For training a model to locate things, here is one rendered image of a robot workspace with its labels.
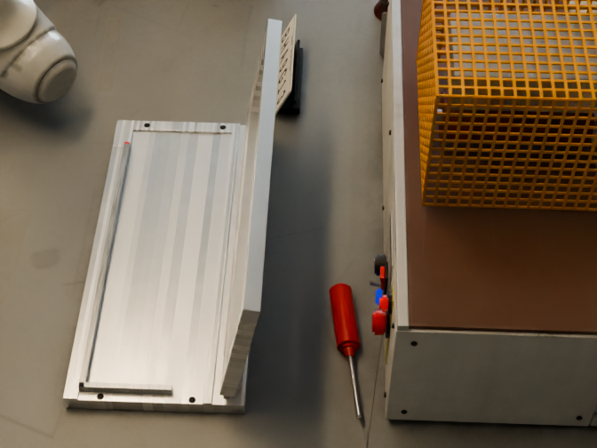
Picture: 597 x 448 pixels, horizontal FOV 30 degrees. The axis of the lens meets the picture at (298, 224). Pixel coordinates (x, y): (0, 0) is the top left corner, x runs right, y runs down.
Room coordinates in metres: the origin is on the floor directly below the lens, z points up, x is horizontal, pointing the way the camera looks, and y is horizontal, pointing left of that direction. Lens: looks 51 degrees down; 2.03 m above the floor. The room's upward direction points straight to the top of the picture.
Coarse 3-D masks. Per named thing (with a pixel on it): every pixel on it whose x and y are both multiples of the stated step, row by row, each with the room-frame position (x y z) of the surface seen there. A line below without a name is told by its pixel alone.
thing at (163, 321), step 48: (144, 144) 1.04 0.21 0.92; (192, 144) 1.04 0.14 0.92; (240, 144) 1.04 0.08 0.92; (144, 192) 0.95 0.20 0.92; (192, 192) 0.95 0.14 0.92; (96, 240) 0.87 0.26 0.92; (144, 240) 0.87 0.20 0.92; (192, 240) 0.87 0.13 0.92; (96, 288) 0.80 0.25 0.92; (144, 288) 0.80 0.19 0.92; (192, 288) 0.80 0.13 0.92; (96, 336) 0.73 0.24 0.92; (144, 336) 0.73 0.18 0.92; (192, 336) 0.73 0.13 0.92; (192, 384) 0.66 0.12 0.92; (240, 384) 0.65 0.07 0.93
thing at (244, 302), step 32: (256, 96) 1.03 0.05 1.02; (256, 128) 1.00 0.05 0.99; (256, 160) 0.83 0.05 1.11; (256, 192) 0.79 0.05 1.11; (256, 224) 0.74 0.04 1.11; (256, 256) 0.70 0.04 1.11; (256, 288) 0.66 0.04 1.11; (256, 320) 0.63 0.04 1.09; (224, 352) 0.68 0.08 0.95; (224, 384) 0.63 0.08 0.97
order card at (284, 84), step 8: (288, 32) 1.24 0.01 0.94; (288, 40) 1.22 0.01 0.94; (280, 48) 1.23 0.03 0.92; (288, 48) 1.20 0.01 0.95; (280, 56) 1.21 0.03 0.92; (288, 56) 1.18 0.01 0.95; (280, 64) 1.19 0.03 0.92; (288, 64) 1.16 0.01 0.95; (280, 72) 1.17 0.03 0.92; (288, 72) 1.15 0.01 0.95; (280, 80) 1.16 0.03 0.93; (288, 80) 1.13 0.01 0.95; (280, 88) 1.14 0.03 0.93; (288, 88) 1.11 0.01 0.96; (280, 96) 1.12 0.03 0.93; (280, 104) 1.10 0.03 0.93
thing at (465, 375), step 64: (448, 0) 1.13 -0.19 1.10; (384, 64) 1.15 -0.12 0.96; (384, 128) 1.04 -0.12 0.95; (384, 192) 0.94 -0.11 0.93; (448, 256) 0.71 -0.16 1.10; (512, 256) 0.71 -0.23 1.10; (576, 256) 0.71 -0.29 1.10; (448, 320) 0.63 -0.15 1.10; (512, 320) 0.63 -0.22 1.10; (576, 320) 0.63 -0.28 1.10; (448, 384) 0.62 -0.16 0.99; (512, 384) 0.62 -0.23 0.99; (576, 384) 0.61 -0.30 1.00
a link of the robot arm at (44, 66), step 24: (0, 0) 1.11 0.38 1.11; (24, 0) 1.15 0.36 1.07; (0, 24) 1.10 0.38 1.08; (24, 24) 1.12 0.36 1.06; (48, 24) 1.14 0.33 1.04; (0, 48) 1.09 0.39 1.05; (24, 48) 1.10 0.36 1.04; (48, 48) 1.10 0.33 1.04; (0, 72) 1.08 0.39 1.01; (24, 72) 1.07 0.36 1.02; (48, 72) 1.08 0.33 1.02; (72, 72) 1.10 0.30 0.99; (24, 96) 1.07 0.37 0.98; (48, 96) 1.07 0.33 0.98
